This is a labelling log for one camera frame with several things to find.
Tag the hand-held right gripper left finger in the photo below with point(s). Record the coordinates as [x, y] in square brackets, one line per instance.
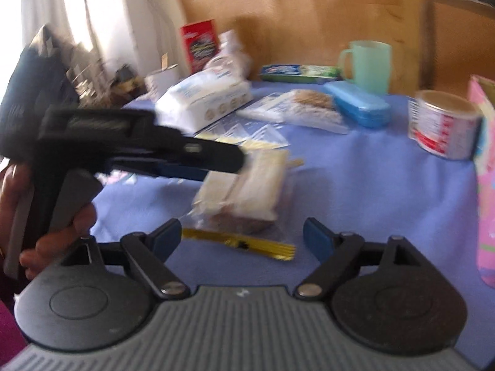
[167, 235]

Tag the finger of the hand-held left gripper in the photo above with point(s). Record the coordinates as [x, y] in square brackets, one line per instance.
[209, 152]
[174, 171]

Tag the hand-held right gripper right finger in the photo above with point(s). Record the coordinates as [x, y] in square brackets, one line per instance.
[315, 236]

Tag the clear bag of sliced bread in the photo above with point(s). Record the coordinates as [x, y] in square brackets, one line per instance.
[247, 193]

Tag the person's left hand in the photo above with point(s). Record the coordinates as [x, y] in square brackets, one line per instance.
[64, 239]

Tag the clear plastic sleeve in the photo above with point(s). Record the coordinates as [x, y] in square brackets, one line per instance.
[247, 133]

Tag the white bread loaf bag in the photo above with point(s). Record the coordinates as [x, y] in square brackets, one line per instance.
[201, 98]

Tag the blue tablecloth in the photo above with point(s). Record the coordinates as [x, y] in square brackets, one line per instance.
[367, 185]

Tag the gold twist tie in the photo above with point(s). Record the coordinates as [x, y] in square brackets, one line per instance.
[239, 244]

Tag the white mug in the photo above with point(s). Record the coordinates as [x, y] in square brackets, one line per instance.
[161, 81]

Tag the red cardboard box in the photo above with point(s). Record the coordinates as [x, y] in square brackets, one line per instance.
[200, 44]

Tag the white curtain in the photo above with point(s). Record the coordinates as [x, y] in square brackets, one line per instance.
[69, 11]

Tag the blue and green packet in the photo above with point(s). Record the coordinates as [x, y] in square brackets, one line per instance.
[297, 72]

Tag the blue plastic case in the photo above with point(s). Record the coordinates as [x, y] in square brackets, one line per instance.
[357, 104]

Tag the red and white tin can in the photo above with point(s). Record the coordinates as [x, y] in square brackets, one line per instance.
[442, 125]

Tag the green plastic mug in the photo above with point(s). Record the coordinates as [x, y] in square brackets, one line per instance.
[369, 65]

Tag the purple clothing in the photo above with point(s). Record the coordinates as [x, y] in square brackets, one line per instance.
[9, 336]

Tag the wooden chair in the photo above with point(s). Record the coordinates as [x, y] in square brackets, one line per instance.
[456, 42]

